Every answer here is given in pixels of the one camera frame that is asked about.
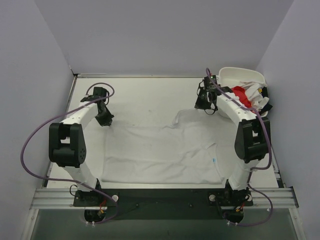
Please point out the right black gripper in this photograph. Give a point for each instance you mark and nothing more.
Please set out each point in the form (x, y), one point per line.
(200, 102)

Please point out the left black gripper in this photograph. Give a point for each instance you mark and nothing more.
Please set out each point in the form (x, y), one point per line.
(104, 117)

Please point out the white plastic laundry basket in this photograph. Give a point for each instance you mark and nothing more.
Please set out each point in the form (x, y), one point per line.
(230, 76)

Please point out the white t shirt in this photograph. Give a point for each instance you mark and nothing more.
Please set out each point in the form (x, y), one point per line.
(183, 152)

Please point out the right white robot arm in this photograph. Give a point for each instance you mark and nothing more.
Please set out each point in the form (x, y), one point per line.
(252, 143)

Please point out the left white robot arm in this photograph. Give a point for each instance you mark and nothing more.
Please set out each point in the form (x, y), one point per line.
(67, 145)

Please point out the red t shirt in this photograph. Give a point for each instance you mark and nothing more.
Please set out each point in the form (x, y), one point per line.
(240, 93)

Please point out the white clothes in basket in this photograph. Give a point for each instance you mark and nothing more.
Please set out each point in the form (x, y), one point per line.
(253, 92)

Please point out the black t shirt in basket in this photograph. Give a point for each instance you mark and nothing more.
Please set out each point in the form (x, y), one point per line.
(264, 104)

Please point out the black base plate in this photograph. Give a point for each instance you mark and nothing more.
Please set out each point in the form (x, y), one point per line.
(163, 204)

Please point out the aluminium rail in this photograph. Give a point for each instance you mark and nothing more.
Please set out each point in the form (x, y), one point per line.
(61, 199)

